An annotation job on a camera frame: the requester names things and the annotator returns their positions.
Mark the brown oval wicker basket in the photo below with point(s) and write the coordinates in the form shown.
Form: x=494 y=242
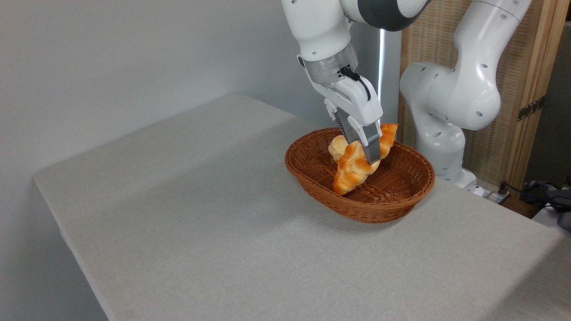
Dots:
x=392 y=200

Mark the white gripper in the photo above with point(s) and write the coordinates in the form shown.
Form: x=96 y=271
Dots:
x=357 y=102

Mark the braided golden bread loaf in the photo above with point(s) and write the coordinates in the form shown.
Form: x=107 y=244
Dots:
x=352 y=171

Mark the grey fabric bundle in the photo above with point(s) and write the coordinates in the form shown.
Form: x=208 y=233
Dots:
x=557 y=200

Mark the grey fabric table cover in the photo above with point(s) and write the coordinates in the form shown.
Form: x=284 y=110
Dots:
x=156 y=200

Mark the brown wooden box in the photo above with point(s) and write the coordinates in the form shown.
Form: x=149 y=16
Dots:
x=519 y=207

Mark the dark metal screen hinge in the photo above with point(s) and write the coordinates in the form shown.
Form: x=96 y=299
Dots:
x=531 y=108

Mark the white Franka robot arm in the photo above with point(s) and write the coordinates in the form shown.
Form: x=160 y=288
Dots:
x=459 y=98

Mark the round pale bread bun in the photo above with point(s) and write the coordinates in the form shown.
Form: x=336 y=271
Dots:
x=337 y=149

